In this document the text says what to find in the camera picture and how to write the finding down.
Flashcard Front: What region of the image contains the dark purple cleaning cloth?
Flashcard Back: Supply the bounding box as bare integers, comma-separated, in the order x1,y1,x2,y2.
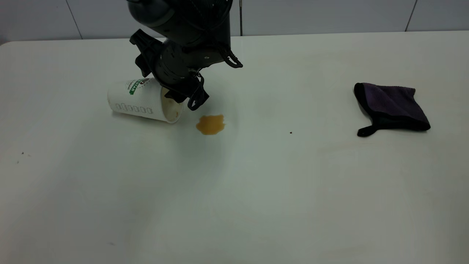
354,83,431,138

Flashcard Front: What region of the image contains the brown coffee spill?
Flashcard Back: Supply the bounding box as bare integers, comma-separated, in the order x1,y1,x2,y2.
196,115,226,136

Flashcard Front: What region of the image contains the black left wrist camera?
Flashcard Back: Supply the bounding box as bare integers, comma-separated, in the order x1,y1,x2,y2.
130,29,164,78

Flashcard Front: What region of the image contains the white paper coffee cup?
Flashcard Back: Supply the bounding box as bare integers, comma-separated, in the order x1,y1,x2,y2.
107,78,184,124

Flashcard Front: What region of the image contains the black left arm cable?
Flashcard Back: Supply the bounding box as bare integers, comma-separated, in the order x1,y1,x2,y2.
187,47,243,111

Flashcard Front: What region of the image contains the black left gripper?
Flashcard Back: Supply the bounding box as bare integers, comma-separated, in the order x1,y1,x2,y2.
153,38,206,104

